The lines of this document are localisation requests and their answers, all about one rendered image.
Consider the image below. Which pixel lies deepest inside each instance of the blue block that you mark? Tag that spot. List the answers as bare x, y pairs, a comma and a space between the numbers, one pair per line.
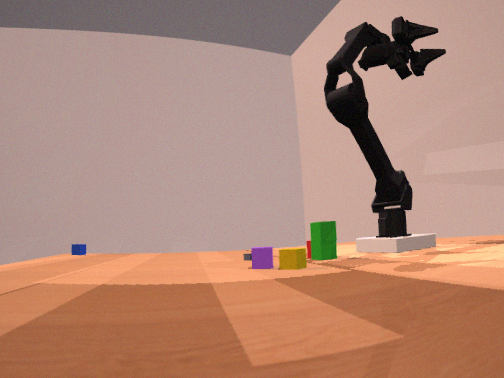
78, 249

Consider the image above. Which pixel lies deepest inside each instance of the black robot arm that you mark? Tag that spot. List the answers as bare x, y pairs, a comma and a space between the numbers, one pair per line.
349, 106

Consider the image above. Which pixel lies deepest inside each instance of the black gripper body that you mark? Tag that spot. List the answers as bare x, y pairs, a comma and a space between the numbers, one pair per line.
400, 41

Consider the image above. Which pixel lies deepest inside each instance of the green block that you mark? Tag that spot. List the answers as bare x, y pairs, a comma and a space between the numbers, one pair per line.
323, 230
324, 250

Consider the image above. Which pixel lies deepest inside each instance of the yellow block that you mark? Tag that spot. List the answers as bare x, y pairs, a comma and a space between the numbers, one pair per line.
292, 258

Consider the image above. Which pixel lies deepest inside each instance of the purple block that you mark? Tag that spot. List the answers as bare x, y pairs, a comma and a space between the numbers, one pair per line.
262, 257

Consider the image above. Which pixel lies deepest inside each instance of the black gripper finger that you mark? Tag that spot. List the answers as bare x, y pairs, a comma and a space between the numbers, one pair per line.
429, 55
415, 31

